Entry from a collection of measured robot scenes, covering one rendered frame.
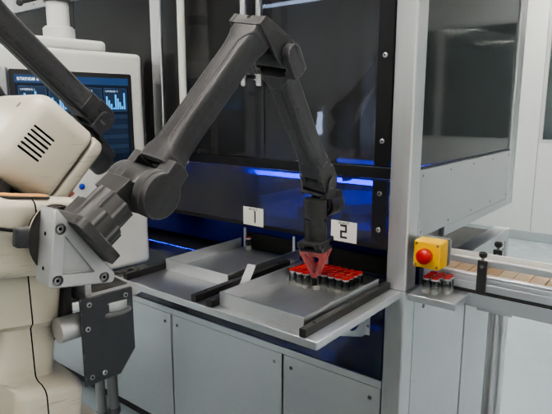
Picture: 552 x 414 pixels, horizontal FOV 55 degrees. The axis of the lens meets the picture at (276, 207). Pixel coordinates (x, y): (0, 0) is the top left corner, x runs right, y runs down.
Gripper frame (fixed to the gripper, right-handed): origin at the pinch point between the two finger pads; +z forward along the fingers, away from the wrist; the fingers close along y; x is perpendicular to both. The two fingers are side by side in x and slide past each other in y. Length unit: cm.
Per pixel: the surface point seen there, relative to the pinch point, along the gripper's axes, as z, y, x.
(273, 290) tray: 6.2, 0.6, 12.3
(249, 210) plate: -9.7, 27.1, 32.6
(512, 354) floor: 96, 184, -51
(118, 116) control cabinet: -41, 22, 79
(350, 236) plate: -6.2, 17.7, -4.0
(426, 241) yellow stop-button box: -7.7, 11.9, -25.8
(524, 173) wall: 27, 479, -57
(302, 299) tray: 6.4, -2.7, 2.7
